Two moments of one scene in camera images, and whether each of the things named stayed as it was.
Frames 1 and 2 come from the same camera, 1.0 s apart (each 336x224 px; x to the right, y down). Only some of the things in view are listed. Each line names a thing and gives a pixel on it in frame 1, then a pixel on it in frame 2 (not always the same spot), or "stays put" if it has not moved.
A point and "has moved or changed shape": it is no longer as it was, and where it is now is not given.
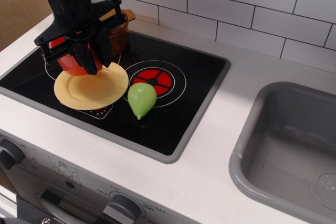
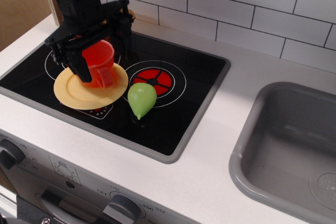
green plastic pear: [141, 97] stays put
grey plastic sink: [284, 156] stays put
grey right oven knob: [122, 210] stays put
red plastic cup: [70, 64] has moved or changed shape
